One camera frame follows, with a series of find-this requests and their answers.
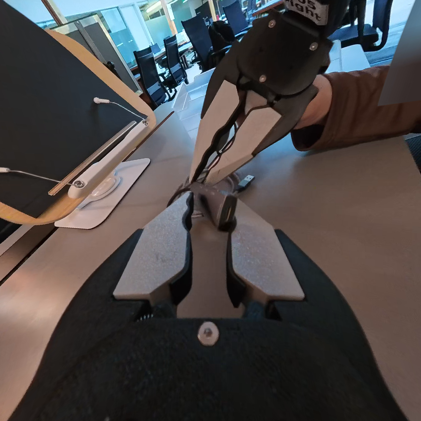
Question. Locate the black usb plug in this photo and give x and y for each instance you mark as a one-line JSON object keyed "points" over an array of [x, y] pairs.
{"points": [[246, 182]]}

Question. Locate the person's right hand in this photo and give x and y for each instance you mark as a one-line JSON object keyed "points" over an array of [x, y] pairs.
{"points": [[317, 102]]}

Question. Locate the glass partition frame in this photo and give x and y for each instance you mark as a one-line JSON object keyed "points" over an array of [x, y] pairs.
{"points": [[95, 36]]}

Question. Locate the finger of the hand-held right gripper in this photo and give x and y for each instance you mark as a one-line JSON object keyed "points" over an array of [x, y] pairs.
{"points": [[256, 131], [213, 118]]}

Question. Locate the black desk divider panel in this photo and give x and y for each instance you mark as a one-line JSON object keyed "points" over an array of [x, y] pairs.
{"points": [[49, 115]]}

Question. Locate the person's right forearm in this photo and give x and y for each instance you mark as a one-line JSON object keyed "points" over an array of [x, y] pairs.
{"points": [[355, 108]]}

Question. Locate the black office chair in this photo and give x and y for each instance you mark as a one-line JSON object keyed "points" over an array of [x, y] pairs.
{"points": [[174, 62], [149, 75], [365, 29], [197, 39]]}

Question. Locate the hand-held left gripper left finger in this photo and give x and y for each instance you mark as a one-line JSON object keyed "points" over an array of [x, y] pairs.
{"points": [[161, 253]]}

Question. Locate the white divider stand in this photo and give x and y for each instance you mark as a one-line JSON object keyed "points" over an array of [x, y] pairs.
{"points": [[98, 194]]}

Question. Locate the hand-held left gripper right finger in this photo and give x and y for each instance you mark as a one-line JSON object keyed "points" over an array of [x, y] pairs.
{"points": [[263, 259]]}

